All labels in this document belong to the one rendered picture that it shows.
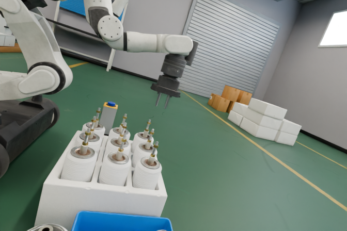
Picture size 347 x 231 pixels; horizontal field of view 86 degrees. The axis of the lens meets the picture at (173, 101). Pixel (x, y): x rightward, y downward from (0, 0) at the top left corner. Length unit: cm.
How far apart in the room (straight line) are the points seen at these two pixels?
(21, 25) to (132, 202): 79
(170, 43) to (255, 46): 636
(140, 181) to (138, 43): 49
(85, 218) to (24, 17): 76
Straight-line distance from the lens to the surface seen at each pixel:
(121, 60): 573
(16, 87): 98
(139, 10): 585
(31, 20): 96
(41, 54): 97
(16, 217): 87
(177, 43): 69
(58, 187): 70
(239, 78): 675
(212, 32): 624
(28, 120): 105
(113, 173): 69
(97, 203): 73
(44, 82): 93
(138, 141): 91
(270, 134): 333
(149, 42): 70
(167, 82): 73
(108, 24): 67
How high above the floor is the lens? 61
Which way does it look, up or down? 10 degrees down
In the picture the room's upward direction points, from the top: 18 degrees clockwise
